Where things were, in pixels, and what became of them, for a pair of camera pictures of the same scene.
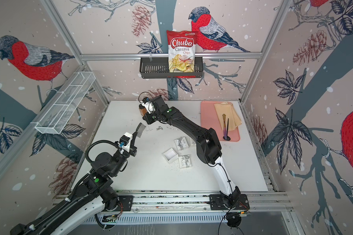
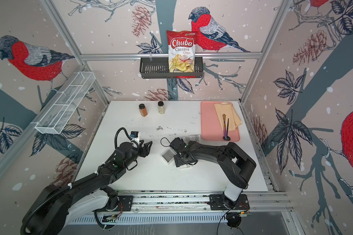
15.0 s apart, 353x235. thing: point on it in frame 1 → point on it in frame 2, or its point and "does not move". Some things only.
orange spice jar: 142,109 does not move
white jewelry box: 170,155 does not move
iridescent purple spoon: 225,133 does not move
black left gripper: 132,149 → 144,151
